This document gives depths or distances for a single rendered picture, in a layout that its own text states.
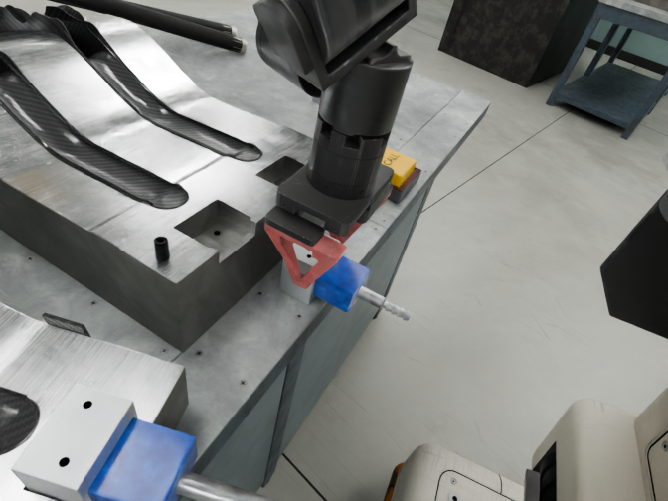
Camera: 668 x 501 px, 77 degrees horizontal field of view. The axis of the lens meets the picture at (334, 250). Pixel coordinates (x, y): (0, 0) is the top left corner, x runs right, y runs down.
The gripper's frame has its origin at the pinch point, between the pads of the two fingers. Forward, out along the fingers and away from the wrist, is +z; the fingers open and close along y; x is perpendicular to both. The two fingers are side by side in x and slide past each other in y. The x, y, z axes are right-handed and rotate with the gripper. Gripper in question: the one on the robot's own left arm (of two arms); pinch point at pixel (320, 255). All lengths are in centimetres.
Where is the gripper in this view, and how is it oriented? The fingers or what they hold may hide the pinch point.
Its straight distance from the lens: 41.4
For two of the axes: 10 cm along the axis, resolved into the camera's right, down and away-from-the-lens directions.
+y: -4.5, 5.4, -7.1
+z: -2.0, 7.1, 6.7
